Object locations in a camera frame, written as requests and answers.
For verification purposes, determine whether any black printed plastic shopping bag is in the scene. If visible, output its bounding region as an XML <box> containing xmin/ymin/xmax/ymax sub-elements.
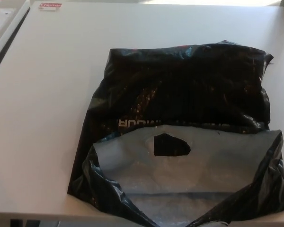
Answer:
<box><xmin>67</xmin><ymin>39</ymin><xmax>284</xmax><ymax>227</ymax></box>

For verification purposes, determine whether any white neighbouring desk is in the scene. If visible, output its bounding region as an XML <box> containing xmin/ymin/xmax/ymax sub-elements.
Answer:
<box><xmin>0</xmin><ymin>0</ymin><xmax>31</xmax><ymax>64</ymax></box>

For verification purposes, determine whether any red and white sticker label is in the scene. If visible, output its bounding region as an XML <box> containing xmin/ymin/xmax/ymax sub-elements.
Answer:
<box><xmin>38</xmin><ymin>2</ymin><xmax>62</xmax><ymax>12</ymax></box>

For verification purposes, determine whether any black table leg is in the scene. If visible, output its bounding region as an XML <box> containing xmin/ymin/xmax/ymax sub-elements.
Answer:
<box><xmin>10</xmin><ymin>218</ymin><xmax>40</xmax><ymax>227</ymax></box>

